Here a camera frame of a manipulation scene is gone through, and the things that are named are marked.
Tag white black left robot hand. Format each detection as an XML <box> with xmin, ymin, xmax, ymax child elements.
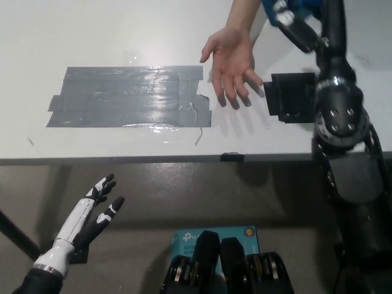
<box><xmin>33</xmin><ymin>173</ymin><xmax>126</xmax><ymax>278</ymax></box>

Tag person's bare hand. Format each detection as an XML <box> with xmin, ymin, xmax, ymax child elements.
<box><xmin>200</xmin><ymin>27</ymin><xmax>265</xmax><ymax>110</ymax></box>

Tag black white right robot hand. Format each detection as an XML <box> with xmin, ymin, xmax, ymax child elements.
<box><xmin>273</xmin><ymin>0</ymin><xmax>358</xmax><ymax>82</ymax></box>

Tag blue rubik's cube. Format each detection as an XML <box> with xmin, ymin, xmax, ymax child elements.
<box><xmin>260</xmin><ymin>0</ymin><xmax>324</xmax><ymax>25</ymax></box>

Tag black robot torso blocks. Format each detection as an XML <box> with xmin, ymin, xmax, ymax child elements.
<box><xmin>161</xmin><ymin>229</ymin><xmax>295</xmax><ymax>294</ymax></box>

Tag black tape square mark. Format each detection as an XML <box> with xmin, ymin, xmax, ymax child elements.
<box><xmin>262</xmin><ymin>72</ymin><xmax>318</xmax><ymax>124</ymax></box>

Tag teal tp-link box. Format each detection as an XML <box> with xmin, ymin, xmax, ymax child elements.
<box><xmin>170</xmin><ymin>226</ymin><xmax>260</xmax><ymax>270</ymax></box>

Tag grey duct tape patch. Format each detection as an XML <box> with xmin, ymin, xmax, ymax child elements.
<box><xmin>45</xmin><ymin>64</ymin><xmax>213</xmax><ymax>129</ymax></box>

